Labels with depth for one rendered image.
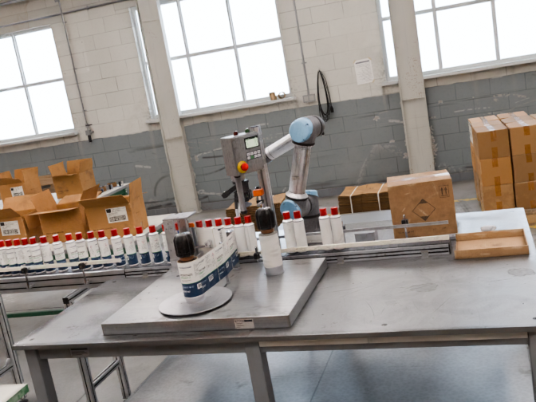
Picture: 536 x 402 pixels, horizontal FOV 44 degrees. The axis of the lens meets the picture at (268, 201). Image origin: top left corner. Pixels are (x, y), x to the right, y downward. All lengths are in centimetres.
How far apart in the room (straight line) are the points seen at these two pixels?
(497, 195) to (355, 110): 279
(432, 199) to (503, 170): 307
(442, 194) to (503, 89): 529
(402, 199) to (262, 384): 118
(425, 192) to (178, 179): 630
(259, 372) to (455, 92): 631
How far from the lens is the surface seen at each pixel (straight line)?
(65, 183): 737
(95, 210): 481
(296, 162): 333
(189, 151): 911
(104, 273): 361
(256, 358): 253
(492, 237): 321
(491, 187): 629
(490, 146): 622
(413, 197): 323
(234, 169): 320
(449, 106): 843
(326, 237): 312
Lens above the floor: 177
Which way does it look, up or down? 11 degrees down
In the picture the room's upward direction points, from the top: 10 degrees counter-clockwise
